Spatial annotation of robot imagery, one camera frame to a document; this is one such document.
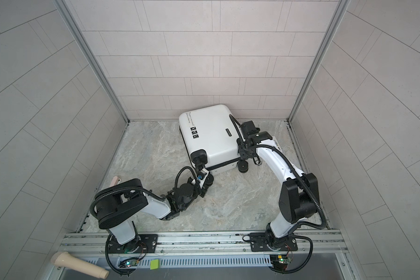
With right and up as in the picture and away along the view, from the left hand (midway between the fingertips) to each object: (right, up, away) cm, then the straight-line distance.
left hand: (214, 175), depth 84 cm
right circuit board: (+26, -30, -16) cm, 43 cm away
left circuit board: (-31, -28, -19) cm, 46 cm away
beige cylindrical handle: (-55, -27, -19) cm, 64 cm away
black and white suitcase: (-1, +19, +1) cm, 19 cm away
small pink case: (-49, -3, +2) cm, 49 cm away
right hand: (+15, +11, +4) cm, 19 cm away
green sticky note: (-22, -30, -18) cm, 41 cm away
